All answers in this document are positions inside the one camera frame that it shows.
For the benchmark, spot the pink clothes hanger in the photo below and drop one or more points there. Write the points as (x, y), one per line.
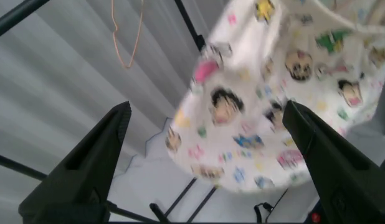
(127, 66)

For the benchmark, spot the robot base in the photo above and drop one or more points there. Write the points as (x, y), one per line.
(315, 216)

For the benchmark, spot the cream printed garment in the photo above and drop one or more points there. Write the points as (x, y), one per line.
(242, 62)

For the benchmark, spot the white curtain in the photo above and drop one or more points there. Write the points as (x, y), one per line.
(55, 77)

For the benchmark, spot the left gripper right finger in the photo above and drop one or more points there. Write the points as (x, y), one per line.
(342, 180)

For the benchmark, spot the black clothes rack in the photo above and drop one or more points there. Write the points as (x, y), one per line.
(12, 19)

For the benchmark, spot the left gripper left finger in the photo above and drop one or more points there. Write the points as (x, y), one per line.
(80, 174)

